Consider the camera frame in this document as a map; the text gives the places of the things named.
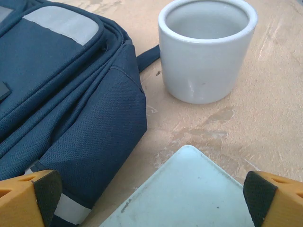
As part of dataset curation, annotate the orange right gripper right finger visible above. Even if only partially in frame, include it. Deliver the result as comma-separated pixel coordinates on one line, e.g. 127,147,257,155
243,171,303,227

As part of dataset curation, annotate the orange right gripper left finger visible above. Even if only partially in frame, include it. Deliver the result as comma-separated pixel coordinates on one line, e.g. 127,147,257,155
0,169,62,227

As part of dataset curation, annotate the pale blue pencil case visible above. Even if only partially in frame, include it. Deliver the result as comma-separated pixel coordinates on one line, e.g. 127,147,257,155
98,145,255,227

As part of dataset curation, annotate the navy blue backpack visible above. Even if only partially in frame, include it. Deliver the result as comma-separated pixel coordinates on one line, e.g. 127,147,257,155
0,0,160,225

